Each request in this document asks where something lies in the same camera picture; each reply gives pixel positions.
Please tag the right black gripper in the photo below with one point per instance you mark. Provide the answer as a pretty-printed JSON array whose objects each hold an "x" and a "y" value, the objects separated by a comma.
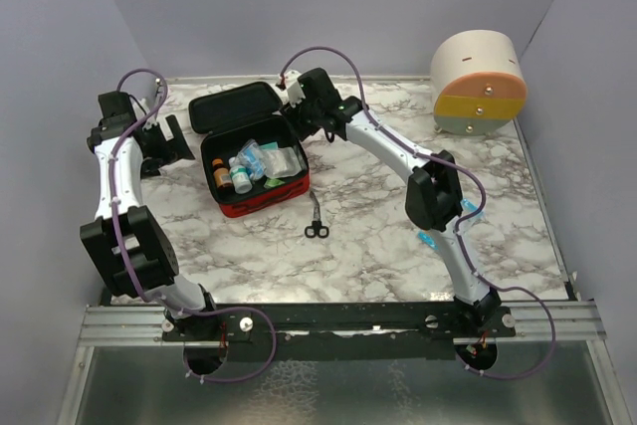
[{"x": 291, "y": 115}]

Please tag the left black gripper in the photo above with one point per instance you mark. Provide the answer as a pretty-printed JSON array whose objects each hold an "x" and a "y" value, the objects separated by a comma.
[{"x": 175, "y": 149}]

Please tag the brown bottle orange cap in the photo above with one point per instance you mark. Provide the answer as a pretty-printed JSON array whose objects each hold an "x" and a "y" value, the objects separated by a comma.
[{"x": 221, "y": 175}]

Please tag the white gauze clear bag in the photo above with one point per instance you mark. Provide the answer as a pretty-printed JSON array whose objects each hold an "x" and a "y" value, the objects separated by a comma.
[{"x": 281, "y": 162}]

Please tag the red black medicine case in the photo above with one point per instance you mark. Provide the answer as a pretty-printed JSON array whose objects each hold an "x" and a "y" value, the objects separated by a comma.
[{"x": 234, "y": 123}]

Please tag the blue packets clear bag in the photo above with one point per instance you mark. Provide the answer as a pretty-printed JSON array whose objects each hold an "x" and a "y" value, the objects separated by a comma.
[{"x": 250, "y": 155}]

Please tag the clear bottle green label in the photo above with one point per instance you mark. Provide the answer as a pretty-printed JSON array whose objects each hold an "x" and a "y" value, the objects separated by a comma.
[{"x": 241, "y": 179}]

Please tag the small green box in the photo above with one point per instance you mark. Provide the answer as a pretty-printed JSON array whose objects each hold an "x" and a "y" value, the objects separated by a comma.
[{"x": 273, "y": 183}]

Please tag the black handled scissors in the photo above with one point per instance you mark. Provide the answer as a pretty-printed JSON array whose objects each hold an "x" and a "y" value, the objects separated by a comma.
[{"x": 316, "y": 229}]

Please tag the small teal clear pouch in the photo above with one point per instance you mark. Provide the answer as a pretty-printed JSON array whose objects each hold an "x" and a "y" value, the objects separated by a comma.
[{"x": 269, "y": 146}]

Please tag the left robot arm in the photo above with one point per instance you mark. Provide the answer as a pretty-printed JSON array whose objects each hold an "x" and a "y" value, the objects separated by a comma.
[{"x": 131, "y": 252}]

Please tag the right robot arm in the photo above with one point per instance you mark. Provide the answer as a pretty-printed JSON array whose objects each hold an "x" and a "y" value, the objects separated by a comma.
[{"x": 434, "y": 194}]

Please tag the round pastel drawer cabinet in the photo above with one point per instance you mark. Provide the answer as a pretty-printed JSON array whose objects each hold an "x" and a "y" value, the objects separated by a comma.
[{"x": 477, "y": 83}]

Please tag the teal wrapped swab pieces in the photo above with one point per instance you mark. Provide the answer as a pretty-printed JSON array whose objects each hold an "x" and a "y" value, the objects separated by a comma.
[{"x": 427, "y": 240}]

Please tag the blue yellow plaster pack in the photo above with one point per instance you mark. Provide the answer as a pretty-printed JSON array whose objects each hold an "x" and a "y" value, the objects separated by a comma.
[{"x": 471, "y": 210}]

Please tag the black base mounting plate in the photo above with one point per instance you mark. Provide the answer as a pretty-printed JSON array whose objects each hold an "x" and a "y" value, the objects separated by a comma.
[{"x": 337, "y": 331}]

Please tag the aluminium frame rail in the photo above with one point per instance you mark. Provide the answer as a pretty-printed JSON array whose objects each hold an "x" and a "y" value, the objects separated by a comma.
[{"x": 142, "y": 326}]

